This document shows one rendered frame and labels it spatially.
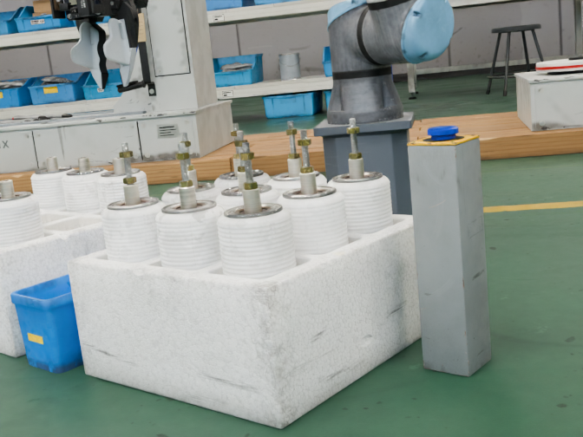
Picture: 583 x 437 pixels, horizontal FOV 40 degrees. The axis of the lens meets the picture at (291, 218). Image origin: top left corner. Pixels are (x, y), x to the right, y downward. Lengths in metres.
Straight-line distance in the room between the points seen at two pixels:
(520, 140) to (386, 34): 1.56
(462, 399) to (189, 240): 0.40
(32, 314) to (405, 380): 0.58
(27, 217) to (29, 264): 0.08
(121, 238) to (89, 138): 2.17
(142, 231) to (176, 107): 2.11
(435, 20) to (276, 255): 0.62
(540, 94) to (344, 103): 1.56
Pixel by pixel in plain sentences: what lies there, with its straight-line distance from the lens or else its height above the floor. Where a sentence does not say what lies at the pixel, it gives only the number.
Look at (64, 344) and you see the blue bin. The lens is 1.29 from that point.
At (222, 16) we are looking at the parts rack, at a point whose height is 0.75.
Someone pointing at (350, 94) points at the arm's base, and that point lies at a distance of 1.55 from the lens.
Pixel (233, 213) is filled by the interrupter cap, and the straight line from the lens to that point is 1.01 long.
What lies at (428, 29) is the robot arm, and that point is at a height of 0.46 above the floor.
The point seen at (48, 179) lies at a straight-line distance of 1.73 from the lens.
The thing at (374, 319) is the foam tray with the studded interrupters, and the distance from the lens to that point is 1.13.
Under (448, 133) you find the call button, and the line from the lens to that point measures 1.05.
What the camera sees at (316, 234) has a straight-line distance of 1.08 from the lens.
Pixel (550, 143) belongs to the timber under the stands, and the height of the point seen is 0.04.
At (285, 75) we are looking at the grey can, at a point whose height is 0.29.
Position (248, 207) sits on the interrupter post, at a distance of 1.02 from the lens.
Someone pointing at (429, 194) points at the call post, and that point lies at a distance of 1.06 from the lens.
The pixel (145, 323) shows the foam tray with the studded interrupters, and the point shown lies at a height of 0.10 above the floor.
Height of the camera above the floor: 0.44
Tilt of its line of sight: 12 degrees down
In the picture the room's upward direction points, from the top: 6 degrees counter-clockwise
